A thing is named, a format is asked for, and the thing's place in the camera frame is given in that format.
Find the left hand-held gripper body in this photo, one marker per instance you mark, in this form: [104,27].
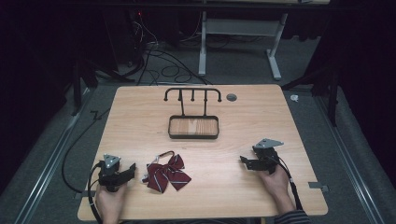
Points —
[109,174]

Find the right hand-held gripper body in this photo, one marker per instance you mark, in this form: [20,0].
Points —
[266,154]

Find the dark red striped bow tie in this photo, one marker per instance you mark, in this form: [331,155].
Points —
[168,174]

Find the black hook rack wooden tray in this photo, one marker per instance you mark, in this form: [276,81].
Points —
[193,126]

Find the person's left hand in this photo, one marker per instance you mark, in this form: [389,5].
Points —
[109,203]

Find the person's right hand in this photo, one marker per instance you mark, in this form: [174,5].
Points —
[277,186]

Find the small white crumpled scrap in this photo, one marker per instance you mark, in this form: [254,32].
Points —
[294,98]

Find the black metal stand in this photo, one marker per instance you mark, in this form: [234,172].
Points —
[81,81]
[332,96]

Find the grey metal table bracket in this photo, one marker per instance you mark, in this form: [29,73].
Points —
[83,194]
[317,186]

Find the metal floor rail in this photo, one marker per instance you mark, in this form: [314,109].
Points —
[46,171]
[348,155]

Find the white metal desk frame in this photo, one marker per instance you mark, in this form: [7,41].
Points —
[239,27]

